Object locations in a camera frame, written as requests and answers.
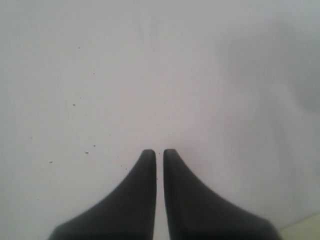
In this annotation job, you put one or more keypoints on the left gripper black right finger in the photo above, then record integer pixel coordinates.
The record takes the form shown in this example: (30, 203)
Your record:
(195, 212)

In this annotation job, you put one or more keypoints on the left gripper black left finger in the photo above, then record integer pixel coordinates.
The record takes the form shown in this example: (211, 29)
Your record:
(127, 213)

